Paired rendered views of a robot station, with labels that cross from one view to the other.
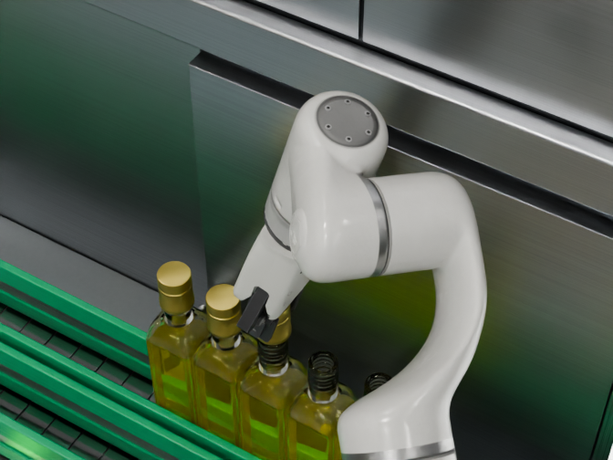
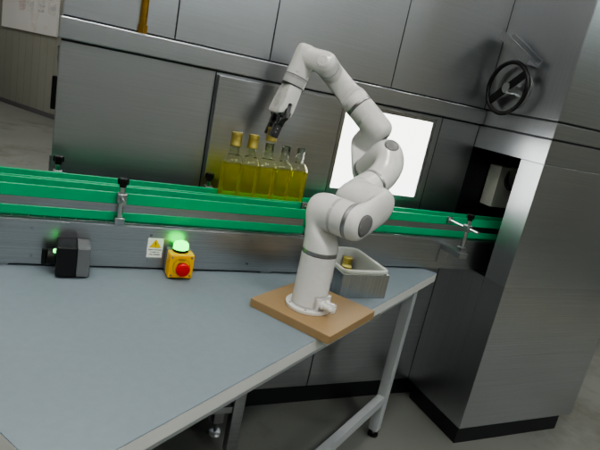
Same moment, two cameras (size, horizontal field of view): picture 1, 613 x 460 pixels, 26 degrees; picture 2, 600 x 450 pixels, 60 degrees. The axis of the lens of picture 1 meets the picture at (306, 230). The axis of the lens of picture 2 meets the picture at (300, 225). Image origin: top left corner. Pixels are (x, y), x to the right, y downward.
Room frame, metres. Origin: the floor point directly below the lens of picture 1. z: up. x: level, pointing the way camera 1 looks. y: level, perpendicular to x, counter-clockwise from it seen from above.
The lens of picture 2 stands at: (-0.26, 1.38, 1.33)
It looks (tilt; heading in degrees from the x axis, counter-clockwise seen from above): 15 degrees down; 302
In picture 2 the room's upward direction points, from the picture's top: 12 degrees clockwise
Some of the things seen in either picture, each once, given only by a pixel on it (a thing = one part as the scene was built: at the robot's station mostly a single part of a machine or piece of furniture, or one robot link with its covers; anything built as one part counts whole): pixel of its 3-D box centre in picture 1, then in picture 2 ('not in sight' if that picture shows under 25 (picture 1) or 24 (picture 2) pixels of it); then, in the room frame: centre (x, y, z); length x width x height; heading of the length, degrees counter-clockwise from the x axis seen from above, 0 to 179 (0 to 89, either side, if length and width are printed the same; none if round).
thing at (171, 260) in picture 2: not in sight; (179, 262); (0.76, 0.38, 0.79); 0.07 x 0.07 x 0.07; 59
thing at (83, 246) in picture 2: not in sight; (71, 257); (0.90, 0.62, 0.79); 0.08 x 0.08 x 0.08; 59
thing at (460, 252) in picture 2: not in sight; (459, 240); (0.26, -0.57, 0.90); 0.17 x 0.05 x 0.23; 149
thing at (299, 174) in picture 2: not in sight; (293, 192); (0.72, -0.07, 0.99); 0.06 x 0.06 x 0.21; 60
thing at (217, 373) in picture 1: (230, 399); (245, 187); (0.81, 0.08, 0.99); 0.06 x 0.06 x 0.21; 59
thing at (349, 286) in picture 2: not in sight; (343, 269); (0.47, -0.09, 0.79); 0.27 x 0.17 x 0.08; 149
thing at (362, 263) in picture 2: not in sight; (347, 270); (0.45, -0.07, 0.80); 0.22 x 0.17 x 0.09; 149
